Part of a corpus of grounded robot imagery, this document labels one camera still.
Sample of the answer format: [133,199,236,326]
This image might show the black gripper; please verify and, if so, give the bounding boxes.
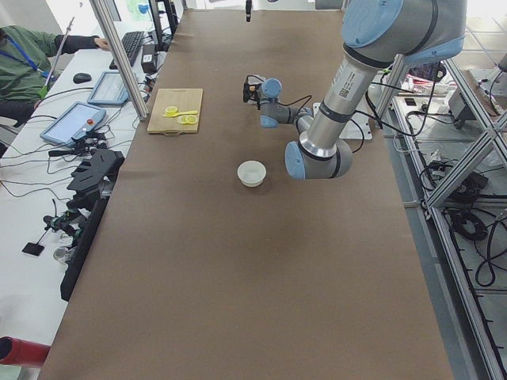
[242,0,263,104]

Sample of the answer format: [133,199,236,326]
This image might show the aluminium frame post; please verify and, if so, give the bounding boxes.
[90,0,148,121]

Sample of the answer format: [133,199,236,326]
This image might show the teach pendant near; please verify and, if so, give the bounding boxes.
[40,102,106,146]

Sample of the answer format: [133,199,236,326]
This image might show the red cylinder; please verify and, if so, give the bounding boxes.
[1,336,51,368]

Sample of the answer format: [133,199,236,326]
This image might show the black keyboard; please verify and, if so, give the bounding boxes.
[121,31,145,67]

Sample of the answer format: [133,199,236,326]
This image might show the person in green jacket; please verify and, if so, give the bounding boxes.
[1,25,110,124]

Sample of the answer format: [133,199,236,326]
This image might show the teach pendant far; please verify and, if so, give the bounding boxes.
[87,70,129,107]

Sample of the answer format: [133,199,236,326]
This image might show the wooden cutting board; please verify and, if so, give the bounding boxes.
[147,89,204,135]

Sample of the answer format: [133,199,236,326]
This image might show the white bowl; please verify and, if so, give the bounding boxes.
[237,160,267,188]

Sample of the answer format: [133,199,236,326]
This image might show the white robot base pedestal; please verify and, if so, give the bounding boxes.
[339,99,372,140]

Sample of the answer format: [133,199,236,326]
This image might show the black tool stand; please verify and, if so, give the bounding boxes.
[59,148,126,302]

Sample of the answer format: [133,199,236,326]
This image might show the black computer mouse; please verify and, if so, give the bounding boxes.
[73,73,92,84]

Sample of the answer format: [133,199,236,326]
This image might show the lemon slice lower pair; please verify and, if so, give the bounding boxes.
[177,116,190,124]

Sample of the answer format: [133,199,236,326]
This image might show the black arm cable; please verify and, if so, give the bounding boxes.
[245,74,397,154]

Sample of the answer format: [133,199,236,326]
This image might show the black power adapter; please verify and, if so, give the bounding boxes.
[141,44,158,74]

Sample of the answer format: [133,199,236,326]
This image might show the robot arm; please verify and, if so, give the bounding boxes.
[243,0,467,180]

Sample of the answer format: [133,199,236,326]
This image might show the teach pendant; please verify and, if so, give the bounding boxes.
[40,102,106,146]
[87,70,129,107]

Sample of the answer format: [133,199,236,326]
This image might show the lemon slice single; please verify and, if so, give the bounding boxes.
[164,106,178,116]

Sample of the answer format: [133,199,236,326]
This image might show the yellow plastic knife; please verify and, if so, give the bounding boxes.
[163,110,198,117]

